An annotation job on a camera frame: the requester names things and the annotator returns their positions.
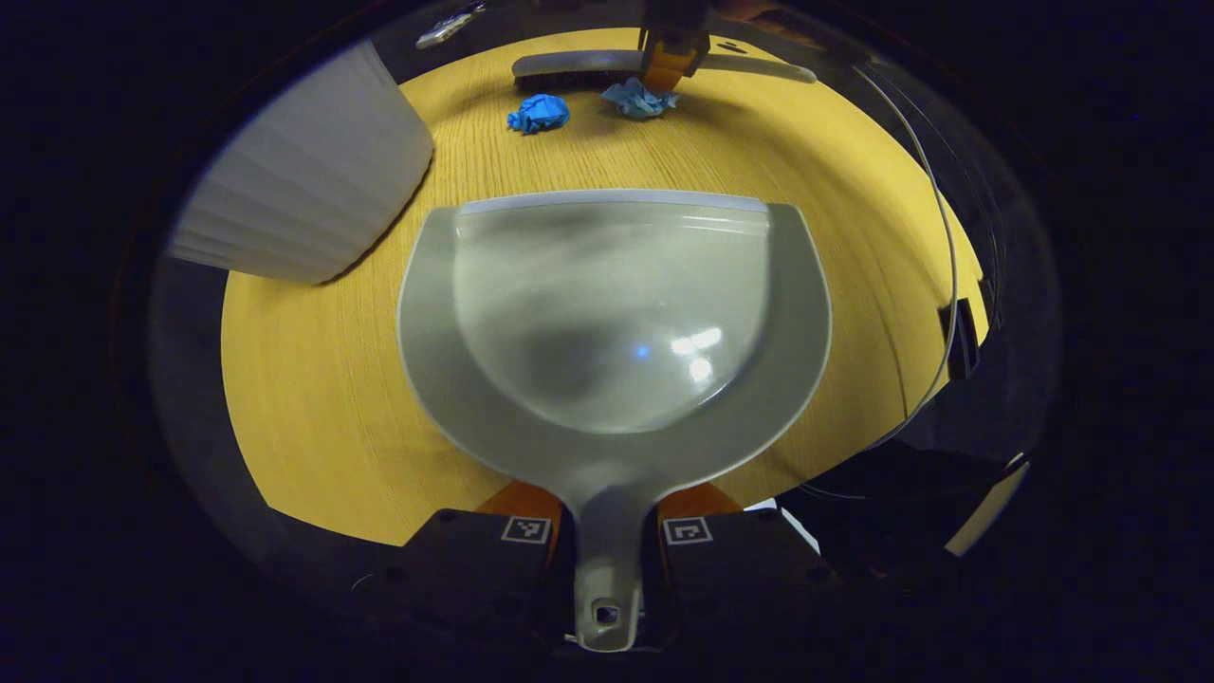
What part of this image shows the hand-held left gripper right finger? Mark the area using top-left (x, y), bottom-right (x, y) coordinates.
top-left (645, 481), bottom-right (847, 648)

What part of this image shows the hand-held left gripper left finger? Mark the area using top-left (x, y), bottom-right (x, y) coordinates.
top-left (351, 479), bottom-right (576, 655)

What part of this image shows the blue paper ball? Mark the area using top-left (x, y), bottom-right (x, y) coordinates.
top-left (506, 93), bottom-right (572, 135)
top-left (599, 78), bottom-right (680, 120)

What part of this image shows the small grey broom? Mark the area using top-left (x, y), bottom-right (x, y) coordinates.
top-left (512, 49), bottom-right (819, 94)

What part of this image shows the small grey dustpan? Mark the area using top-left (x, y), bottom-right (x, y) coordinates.
top-left (396, 188), bottom-right (834, 654)

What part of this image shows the grey plastic garbage bin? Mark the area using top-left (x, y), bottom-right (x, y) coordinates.
top-left (169, 40), bottom-right (435, 286)

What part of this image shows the wooden desktop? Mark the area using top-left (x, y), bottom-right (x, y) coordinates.
top-left (220, 27), bottom-right (992, 548)

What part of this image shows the silver metal clip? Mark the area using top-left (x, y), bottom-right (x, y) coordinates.
top-left (414, 3), bottom-right (487, 50)

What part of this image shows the white bar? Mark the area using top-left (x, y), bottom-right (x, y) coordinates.
top-left (944, 453), bottom-right (1032, 559)

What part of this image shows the black desk clamp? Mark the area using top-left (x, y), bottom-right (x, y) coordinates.
top-left (939, 297), bottom-right (983, 382)

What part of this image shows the grey cable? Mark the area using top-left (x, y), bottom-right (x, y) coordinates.
top-left (801, 57), bottom-right (959, 499)

